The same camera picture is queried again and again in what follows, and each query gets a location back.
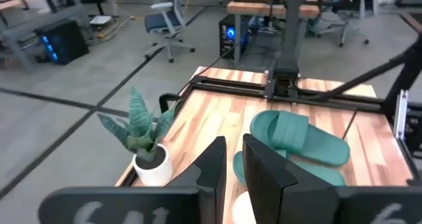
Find green snake plant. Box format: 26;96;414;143
96;87;181;162

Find white plant pot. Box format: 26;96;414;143
131;143;174;188

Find pink slide sandal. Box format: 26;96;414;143
231;190;257;224

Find green slide sandal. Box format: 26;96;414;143
249;109;351;167
232;150;347;187

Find white office chair blue seat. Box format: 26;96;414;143
143;0;196;64

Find wooden background table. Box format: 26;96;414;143
226;0;321;20

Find black computer tower blue lights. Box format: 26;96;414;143
34;18;90;66

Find yellow floor cable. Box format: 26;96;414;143
97;15;136;41

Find white flat floor box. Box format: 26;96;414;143
89;14;113;26

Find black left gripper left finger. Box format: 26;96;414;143
38;135;227;224

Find black metal rig frame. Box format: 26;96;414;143
158;36;422;187

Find silver aluminium extrusion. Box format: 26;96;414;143
393;89;410;142

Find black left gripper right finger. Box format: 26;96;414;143
242;132;422;224

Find black computer tower blue fan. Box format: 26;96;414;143
218;13;252;61

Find grey office chair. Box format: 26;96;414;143
308;5;370;49

